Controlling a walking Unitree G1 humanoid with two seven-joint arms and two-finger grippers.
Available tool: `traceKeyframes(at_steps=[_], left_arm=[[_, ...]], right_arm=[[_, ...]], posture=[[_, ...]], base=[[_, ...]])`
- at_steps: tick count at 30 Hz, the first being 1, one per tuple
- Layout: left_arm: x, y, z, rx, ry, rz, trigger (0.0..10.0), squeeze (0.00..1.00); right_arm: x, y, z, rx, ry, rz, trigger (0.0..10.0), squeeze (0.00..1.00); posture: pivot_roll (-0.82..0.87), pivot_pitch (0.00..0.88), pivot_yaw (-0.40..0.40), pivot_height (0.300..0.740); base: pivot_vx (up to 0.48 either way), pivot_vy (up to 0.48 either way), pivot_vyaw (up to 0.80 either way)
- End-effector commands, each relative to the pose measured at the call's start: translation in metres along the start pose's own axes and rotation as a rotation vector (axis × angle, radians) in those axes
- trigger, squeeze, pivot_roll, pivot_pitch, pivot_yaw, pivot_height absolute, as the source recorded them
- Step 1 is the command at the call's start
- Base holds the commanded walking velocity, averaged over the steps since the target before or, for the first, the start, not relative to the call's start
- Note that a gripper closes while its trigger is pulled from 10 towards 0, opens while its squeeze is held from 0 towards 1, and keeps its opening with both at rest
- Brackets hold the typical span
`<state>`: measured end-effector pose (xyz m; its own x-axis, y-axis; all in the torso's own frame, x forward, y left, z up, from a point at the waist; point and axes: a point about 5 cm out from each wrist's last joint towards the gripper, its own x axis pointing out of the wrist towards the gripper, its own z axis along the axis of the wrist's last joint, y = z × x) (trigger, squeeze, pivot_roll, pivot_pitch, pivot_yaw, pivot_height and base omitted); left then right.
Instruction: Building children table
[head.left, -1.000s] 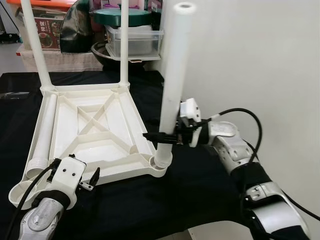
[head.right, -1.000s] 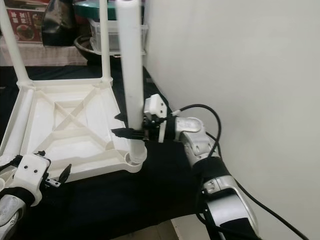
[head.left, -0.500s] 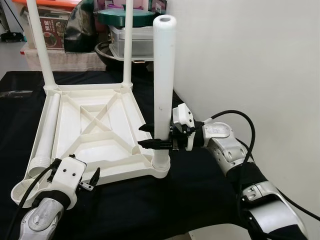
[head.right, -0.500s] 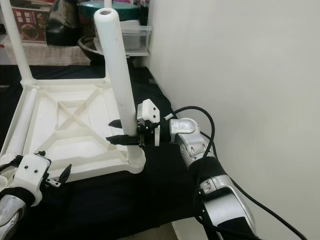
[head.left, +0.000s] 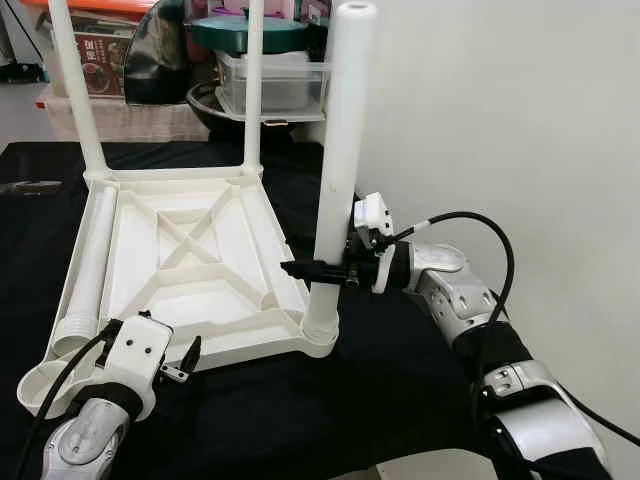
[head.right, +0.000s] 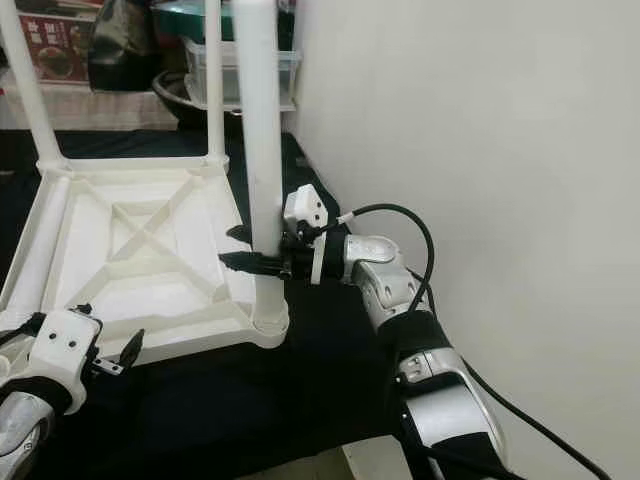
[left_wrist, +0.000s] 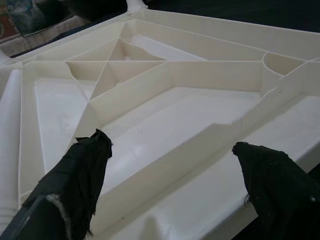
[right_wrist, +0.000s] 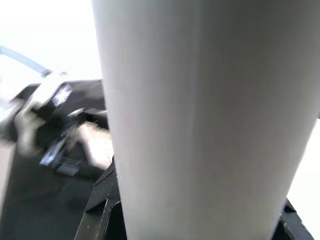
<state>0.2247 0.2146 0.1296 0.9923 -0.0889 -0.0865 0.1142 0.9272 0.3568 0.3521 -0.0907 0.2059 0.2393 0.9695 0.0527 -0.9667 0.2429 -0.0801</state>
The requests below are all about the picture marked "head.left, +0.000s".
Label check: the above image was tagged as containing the white plastic table top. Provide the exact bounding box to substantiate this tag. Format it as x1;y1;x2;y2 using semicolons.
18;163;341;419

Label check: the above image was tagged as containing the black tablecloth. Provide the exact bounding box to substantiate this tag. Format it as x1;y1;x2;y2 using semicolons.
0;140;511;480

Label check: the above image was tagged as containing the clear plastic container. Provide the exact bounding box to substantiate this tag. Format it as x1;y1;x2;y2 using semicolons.
213;50;331;116

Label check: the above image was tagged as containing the black wok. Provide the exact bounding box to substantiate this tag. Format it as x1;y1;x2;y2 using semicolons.
185;82;326;136

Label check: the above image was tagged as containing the clear tape strip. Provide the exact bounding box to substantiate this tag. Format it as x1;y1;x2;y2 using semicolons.
0;180;61;196

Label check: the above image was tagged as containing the beige cloth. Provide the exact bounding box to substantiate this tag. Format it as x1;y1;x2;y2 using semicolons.
35;90;201;143

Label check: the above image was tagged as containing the green pot lid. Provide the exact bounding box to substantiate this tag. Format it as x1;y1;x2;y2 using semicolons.
190;15;311;56

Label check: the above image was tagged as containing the glossy black bag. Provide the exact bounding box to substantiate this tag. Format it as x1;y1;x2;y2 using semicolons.
122;0;196;106

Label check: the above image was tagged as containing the pink storage box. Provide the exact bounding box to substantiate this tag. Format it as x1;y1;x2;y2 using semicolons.
210;0;331;21

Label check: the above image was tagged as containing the clear box with orange lid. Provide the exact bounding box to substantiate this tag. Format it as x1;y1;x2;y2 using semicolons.
20;0;131;99

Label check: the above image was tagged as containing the floor mop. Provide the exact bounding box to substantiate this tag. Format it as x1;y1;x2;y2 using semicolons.
0;20;46;83

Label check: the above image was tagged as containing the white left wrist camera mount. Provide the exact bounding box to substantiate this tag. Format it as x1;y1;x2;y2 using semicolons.
92;315;173;421

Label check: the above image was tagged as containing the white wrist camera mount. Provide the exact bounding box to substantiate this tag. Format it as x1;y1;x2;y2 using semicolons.
350;192;396;296
92;315;173;421

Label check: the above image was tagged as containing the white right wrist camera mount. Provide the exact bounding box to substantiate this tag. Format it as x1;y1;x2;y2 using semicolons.
350;192;396;296

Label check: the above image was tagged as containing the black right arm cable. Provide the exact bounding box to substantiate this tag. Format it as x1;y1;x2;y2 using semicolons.
385;210;640;480

